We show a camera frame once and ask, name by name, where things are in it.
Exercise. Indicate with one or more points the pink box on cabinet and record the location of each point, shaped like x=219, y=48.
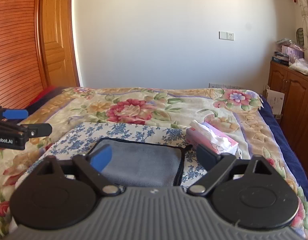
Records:
x=293, y=54

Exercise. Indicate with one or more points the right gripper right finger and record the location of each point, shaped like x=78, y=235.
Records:
x=217, y=166

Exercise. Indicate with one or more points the floral quilt bedspread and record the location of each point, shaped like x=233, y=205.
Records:
x=233, y=112

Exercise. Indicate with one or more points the wooden slatted wardrobe door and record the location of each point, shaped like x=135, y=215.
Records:
x=22, y=75

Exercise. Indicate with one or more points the blue floral white cloth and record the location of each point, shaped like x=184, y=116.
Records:
x=83, y=137

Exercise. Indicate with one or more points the purple and grey towel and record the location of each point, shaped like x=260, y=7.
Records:
x=143, y=164

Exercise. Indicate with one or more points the wall switch socket plate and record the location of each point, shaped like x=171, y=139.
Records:
x=223, y=35

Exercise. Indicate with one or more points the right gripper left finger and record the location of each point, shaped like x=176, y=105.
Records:
x=90, y=167

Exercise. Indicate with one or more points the wooden cabinet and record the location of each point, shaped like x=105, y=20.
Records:
x=294, y=121

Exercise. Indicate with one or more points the pink tissue pack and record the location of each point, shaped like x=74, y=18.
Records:
x=206, y=135

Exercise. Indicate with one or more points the plastic bag on cabinet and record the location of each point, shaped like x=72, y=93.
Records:
x=300, y=65

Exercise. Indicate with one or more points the white paper bag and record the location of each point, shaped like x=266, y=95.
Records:
x=275, y=100

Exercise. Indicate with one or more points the dark book stack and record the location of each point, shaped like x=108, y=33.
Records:
x=281, y=58

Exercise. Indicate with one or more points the red blanket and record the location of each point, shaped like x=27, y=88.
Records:
x=43, y=94

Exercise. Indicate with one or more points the wooden room door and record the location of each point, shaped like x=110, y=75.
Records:
x=57, y=43

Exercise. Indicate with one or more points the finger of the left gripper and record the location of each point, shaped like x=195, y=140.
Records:
x=15, y=113

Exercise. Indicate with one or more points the dark blue bed sheet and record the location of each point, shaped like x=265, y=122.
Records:
x=289, y=156

